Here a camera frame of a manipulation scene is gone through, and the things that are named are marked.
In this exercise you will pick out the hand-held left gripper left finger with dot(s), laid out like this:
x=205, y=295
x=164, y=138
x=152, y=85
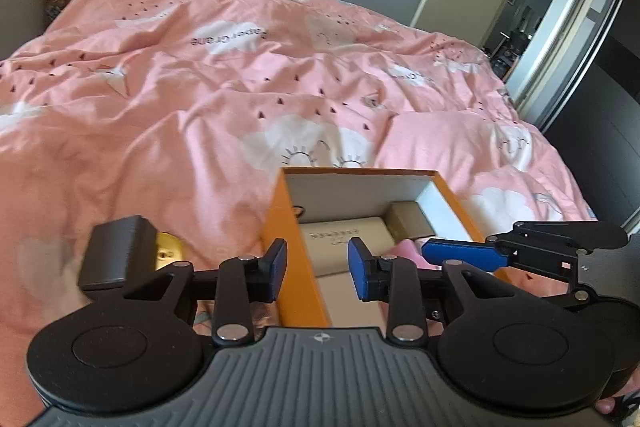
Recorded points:
x=275, y=269

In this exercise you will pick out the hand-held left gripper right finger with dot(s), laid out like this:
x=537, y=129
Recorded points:
x=357, y=272

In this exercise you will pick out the gold shiny item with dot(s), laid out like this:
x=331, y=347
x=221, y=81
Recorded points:
x=169, y=252

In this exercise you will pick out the dark wardrobe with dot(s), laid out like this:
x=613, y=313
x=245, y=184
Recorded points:
x=600, y=117

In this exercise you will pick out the white box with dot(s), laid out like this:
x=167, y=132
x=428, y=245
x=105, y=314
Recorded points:
x=345, y=242

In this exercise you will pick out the brown cardboard box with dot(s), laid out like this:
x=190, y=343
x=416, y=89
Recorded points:
x=407, y=219

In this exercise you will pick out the person's right hand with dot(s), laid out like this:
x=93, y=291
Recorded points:
x=607, y=406

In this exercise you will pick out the pink padded pouch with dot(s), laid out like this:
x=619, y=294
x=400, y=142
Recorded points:
x=412, y=254

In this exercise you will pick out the dark grey box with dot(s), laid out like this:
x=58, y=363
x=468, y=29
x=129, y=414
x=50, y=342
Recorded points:
x=117, y=252

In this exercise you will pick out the orange cardboard box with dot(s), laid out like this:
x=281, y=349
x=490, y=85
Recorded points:
x=295, y=267

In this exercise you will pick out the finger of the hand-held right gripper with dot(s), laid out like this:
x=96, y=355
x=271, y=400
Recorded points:
x=465, y=253

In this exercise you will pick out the pink printed blanket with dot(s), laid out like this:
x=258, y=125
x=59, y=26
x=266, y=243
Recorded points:
x=200, y=107

